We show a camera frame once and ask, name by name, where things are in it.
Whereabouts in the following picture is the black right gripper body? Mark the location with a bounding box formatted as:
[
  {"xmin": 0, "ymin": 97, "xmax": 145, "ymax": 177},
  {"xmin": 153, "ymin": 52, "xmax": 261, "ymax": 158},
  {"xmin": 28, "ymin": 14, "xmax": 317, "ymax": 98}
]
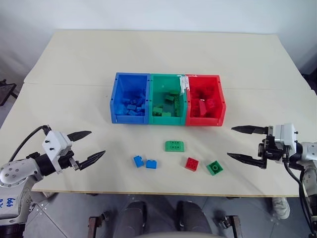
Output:
[{"xmin": 257, "ymin": 133, "xmax": 291, "ymax": 162}]

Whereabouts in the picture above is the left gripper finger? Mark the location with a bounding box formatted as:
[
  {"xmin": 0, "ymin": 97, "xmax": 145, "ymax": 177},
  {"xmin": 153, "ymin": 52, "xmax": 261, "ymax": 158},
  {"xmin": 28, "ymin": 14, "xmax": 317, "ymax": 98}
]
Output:
[
  {"xmin": 67, "ymin": 130, "xmax": 93, "ymax": 143},
  {"xmin": 78, "ymin": 150, "xmax": 106, "ymax": 172}
]

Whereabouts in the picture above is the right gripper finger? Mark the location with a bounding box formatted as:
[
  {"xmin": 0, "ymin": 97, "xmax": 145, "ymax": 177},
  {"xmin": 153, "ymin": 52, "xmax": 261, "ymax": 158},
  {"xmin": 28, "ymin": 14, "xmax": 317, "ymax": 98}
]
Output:
[
  {"xmin": 230, "ymin": 125, "xmax": 269, "ymax": 136},
  {"xmin": 226, "ymin": 151, "xmax": 267, "ymax": 170}
]

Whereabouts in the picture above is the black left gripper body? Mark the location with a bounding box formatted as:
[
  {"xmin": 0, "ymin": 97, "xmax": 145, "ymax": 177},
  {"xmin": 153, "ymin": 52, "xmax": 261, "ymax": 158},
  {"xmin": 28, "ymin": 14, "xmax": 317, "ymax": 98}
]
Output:
[{"xmin": 59, "ymin": 150, "xmax": 81, "ymax": 172}]

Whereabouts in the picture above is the green square toy brick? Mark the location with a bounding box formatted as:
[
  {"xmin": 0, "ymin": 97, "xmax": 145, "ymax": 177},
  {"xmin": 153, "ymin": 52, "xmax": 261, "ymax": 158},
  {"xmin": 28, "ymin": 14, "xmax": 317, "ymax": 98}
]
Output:
[{"xmin": 206, "ymin": 160, "xmax": 224, "ymax": 177}]

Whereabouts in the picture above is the red plastic bin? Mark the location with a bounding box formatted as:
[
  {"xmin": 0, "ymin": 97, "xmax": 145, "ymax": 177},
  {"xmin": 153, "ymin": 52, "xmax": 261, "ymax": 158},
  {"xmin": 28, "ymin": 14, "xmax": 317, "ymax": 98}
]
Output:
[{"xmin": 185, "ymin": 74, "xmax": 226, "ymax": 126}]

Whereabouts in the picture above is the blue plastic bin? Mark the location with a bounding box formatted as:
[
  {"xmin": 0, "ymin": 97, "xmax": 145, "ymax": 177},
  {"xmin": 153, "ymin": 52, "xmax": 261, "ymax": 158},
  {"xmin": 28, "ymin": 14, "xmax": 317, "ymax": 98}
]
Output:
[{"xmin": 110, "ymin": 72, "xmax": 152, "ymax": 124}]

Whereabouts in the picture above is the red square toy brick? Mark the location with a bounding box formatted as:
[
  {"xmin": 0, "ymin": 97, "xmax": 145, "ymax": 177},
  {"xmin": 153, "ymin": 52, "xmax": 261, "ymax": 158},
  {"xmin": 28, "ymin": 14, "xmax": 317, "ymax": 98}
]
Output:
[{"xmin": 184, "ymin": 157, "xmax": 200, "ymax": 172}]

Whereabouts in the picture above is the white shoe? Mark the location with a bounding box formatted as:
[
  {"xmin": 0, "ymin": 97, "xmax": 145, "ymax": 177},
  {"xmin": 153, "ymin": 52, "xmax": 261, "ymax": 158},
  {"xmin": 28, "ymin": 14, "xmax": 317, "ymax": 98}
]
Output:
[{"xmin": 272, "ymin": 197, "xmax": 291, "ymax": 221}]

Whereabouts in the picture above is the dark rounded shape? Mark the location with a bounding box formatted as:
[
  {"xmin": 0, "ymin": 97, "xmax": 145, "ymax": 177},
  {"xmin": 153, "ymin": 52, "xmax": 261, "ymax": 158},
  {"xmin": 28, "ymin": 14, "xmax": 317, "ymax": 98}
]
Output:
[{"xmin": 115, "ymin": 200, "xmax": 147, "ymax": 236}]

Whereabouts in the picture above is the flat green toy brick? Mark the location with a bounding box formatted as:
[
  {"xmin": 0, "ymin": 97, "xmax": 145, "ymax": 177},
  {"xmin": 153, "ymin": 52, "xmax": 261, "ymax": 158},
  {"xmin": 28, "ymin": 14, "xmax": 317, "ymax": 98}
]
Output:
[{"xmin": 163, "ymin": 140, "xmax": 187, "ymax": 152}]

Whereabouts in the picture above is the white tape strip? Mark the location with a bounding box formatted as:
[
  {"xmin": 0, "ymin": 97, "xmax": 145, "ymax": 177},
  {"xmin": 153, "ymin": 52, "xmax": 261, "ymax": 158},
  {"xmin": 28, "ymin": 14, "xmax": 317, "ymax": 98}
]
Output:
[{"xmin": 178, "ymin": 74, "xmax": 191, "ymax": 93}]

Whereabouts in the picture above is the black stand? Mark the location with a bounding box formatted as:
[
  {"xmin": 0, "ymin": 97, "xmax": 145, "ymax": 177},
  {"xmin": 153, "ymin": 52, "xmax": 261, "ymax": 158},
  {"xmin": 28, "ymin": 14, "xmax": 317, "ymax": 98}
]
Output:
[{"xmin": 0, "ymin": 79, "xmax": 17, "ymax": 108}]

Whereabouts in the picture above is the green plastic bin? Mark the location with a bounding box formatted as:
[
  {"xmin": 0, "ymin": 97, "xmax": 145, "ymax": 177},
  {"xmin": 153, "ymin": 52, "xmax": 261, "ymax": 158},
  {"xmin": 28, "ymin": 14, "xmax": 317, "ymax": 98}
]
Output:
[{"xmin": 148, "ymin": 73, "xmax": 189, "ymax": 125}]

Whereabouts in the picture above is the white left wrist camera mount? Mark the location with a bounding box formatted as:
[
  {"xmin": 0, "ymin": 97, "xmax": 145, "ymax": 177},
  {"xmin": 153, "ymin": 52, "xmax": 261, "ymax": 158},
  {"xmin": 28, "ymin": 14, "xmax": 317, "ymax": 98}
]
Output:
[{"xmin": 41, "ymin": 130, "xmax": 74, "ymax": 175}]

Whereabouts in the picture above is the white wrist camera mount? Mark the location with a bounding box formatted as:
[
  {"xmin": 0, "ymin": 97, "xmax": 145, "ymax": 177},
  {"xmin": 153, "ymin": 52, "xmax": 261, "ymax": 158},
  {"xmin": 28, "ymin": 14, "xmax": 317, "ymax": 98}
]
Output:
[
  {"xmin": 41, "ymin": 130, "xmax": 74, "ymax": 175},
  {"xmin": 267, "ymin": 122, "xmax": 298, "ymax": 152}
]

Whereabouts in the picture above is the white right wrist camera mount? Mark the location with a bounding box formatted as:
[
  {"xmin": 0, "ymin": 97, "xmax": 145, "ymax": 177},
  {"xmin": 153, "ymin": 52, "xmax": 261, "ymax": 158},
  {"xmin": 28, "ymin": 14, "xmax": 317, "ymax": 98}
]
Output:
[{"xmin": 267, "ymin": 122, "xmax": 298, "ymax": 152}]

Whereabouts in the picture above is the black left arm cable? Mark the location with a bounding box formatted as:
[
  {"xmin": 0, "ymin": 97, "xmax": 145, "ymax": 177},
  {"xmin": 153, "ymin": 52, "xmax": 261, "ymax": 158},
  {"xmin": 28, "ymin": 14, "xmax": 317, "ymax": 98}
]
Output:
[{"xmin": 8, "ymin": 124, "xmax": 53, "ymax": 162}]

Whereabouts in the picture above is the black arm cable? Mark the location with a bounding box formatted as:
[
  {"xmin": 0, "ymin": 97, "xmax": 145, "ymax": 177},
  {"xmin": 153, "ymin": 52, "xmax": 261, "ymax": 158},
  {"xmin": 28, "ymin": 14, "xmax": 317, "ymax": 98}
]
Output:
[
  {"xmin": 283, "ymin": 158, "xmax": 317, "ymax": 238},
  {"xmin": 8, "ymin": 124, "xmax": 53, "ymax": 162}
]

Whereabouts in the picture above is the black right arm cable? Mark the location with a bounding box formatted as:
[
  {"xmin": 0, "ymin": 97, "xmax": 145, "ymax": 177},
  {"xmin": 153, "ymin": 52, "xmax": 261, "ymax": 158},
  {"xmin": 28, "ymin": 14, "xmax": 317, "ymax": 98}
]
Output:
[{"xmin": 283, "ymin": 158, "xmax": 317, "ymax": 238}]

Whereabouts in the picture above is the rusty caster frame leg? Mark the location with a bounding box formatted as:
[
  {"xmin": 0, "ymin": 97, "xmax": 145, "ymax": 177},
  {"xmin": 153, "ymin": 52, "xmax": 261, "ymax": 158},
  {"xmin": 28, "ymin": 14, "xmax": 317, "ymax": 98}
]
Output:
[
  {"xmin": 217, "ymin": 215, "xmax": 243, "ymax": 238},
  {"xmin": 88, "ymin": 210, "xmax": 111, "ymax": 238}
]

